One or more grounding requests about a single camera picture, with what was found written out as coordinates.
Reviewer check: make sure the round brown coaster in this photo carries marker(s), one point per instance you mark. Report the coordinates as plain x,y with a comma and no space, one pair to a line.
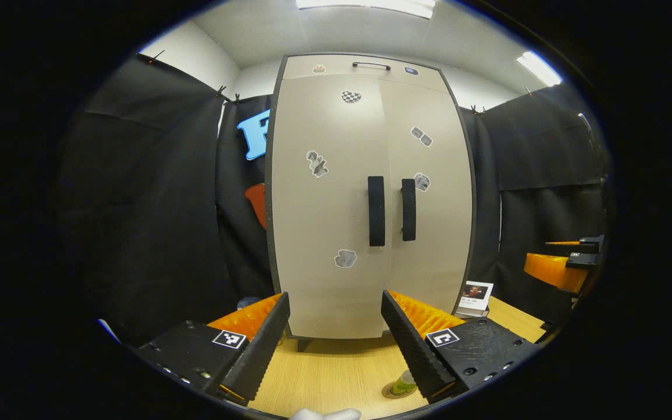
388,392

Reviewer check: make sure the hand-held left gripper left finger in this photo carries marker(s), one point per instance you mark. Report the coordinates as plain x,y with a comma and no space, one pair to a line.
266,344

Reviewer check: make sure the green label clear bottle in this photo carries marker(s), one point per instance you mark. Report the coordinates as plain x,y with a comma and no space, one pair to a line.
404,385

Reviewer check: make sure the small ceiling light panel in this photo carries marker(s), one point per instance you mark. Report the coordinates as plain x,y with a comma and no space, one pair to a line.
539,68

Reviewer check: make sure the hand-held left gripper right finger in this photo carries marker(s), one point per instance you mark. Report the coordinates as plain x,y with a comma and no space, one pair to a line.
409,344

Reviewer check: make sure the large ceiling light panel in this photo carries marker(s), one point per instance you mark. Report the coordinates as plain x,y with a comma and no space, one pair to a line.
365,7

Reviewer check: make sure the small white printed box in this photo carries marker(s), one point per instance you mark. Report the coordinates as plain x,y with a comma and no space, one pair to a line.
476,297

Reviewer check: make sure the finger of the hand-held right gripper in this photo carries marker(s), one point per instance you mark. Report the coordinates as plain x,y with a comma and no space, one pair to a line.
552,271
587,245

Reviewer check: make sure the white cabinet door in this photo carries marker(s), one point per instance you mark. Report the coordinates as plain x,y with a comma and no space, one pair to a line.
441,233
324,221

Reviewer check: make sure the white and grey cabinet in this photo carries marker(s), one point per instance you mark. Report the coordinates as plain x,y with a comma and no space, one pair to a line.
302,344

